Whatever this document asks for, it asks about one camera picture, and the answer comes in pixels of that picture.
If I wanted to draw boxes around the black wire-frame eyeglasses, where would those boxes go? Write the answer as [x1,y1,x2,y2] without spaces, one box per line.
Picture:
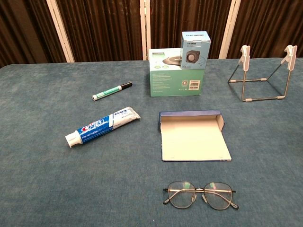
[162,181,240,211]

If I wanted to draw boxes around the green white product box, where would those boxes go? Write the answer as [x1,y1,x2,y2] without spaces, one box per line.
[148,48,205,97]

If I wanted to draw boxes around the green marker pen black cap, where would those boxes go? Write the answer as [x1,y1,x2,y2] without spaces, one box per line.
[91,81,133,102]

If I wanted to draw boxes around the small grey card box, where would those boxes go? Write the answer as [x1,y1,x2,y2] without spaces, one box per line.
[159,109,232,162]

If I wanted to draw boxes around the blue white toothpaste tube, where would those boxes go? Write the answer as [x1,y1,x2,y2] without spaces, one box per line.
[65,106,141,148]

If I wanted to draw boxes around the small blue speaker box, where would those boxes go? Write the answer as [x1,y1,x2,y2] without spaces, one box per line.
[180,31,212,70]

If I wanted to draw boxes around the brown curtain partition panel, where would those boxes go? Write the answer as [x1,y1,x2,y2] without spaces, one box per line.
[144,0,241,60]
[219,0,303,59]
[0,0,75,68]
[46,0,147,62]

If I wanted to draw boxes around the blue felt table cover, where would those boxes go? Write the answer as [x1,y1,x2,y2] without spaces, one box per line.
[0,57,303,227]

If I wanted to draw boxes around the wire stand with white clips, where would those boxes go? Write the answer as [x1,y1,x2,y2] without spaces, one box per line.
[228,44,298,103]

